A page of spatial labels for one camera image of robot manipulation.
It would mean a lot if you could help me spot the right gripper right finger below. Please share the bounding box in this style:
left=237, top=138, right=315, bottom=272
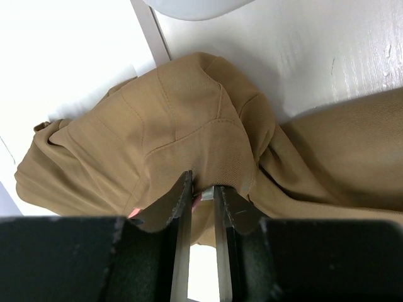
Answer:
left=213, top=186, right=402, bottom=301

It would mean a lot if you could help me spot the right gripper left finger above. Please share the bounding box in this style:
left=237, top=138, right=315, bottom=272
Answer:
left=1, top=171, right=193, bottom=301

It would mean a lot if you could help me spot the tan brown skirt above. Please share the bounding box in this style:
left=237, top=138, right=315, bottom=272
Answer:
left=14, top=52, right=403, bottom=246

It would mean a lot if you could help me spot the metal clothes rack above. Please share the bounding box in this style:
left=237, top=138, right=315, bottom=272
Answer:
left=130, top=1, right=171, bottom=74

